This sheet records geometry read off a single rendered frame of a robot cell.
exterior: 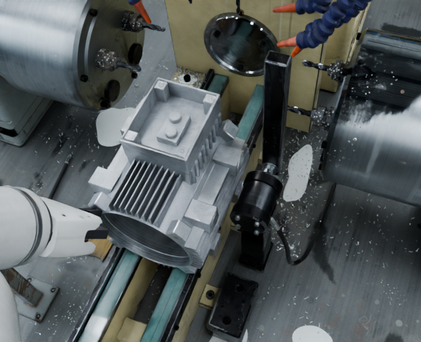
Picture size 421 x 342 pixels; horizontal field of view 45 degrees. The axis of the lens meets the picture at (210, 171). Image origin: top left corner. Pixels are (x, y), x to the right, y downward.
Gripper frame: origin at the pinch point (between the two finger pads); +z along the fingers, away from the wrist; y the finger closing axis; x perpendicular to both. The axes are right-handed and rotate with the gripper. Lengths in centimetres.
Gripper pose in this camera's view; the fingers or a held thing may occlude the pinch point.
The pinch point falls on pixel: (87, 220)
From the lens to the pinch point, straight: 72.1
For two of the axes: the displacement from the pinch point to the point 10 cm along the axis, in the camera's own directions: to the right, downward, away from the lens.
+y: 9.2, 2.8, -2.5
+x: 2.9, -9.6, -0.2
